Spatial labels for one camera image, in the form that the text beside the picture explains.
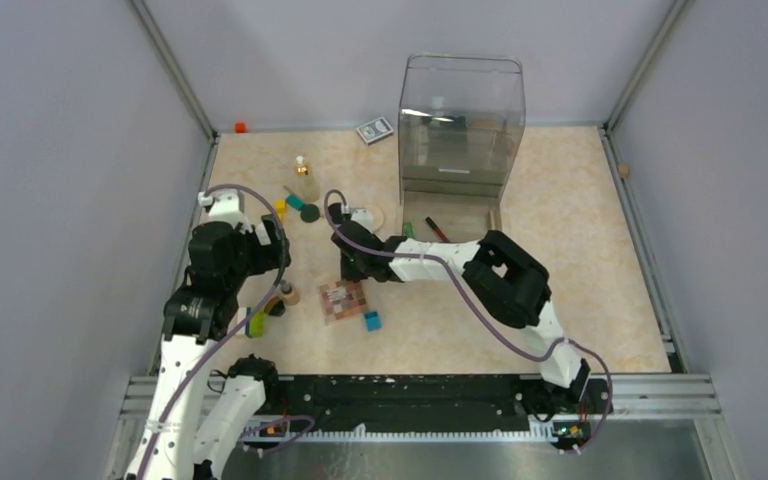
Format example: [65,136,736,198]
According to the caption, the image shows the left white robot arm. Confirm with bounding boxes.
[123,184,291,479]

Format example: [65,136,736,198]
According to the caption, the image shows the playing card box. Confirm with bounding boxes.
[355,116,394,146]

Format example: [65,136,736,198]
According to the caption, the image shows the eyeshadow palette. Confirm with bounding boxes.
[318,280,370,324]

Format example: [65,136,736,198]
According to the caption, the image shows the teal block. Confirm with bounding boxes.
[285,194,306,211]

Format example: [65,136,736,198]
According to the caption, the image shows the dark green round disc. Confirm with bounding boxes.
[300,204,321,223]

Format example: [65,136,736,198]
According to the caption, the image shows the green tube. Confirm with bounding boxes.
[403,222,415,238]

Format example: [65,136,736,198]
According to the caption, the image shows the foundation bottle black cap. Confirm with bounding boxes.
[279,280,300,306]

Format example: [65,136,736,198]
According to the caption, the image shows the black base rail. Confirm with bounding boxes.
[271,374,558,435]

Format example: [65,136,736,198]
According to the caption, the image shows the clear pump bottle gold collar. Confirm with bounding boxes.
[295,155,320,203]

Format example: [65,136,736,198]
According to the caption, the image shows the gold lipstick tube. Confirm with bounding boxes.
[487,210,498,230]

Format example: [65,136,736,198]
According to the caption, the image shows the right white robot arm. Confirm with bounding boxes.
[331,220,591,412]

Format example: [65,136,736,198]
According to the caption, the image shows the blue toy brick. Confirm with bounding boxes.
[364,311,382,332]

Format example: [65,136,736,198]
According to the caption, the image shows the clear acrylic makeup organizer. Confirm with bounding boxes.
[397,53,526,242]

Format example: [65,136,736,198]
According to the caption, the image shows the green white toy brick stack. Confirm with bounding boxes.
[244,310,265,338]

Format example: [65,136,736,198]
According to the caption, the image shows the beige round wooden disc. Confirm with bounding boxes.
[364,204,386,233]

